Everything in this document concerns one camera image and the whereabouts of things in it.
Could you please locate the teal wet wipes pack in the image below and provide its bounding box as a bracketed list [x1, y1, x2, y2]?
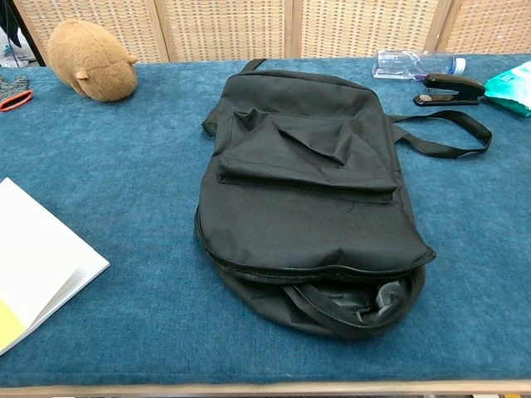
[484, 61, 531, 118]

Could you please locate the blue carpet table cover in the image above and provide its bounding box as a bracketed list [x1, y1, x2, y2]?
[0, 53, 531, 385]

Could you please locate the white and yellow book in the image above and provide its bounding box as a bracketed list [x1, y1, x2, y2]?
[0, 177, 111, 357]

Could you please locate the grey knit glove orange cuff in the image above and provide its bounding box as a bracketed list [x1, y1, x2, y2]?
[0, 75, 34, 112]

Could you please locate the clear plastic water bottle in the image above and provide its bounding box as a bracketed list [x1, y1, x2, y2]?
[372, 49, 467, 80]

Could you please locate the woven rattan folding screen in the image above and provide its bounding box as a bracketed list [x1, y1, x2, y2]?
[12, 0, 531, 64]

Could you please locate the brown plush capybara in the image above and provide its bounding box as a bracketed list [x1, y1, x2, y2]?
[46, 18, 139, 102]

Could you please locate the black bag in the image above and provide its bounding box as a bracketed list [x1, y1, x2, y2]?
[193, 58, 493, 342]

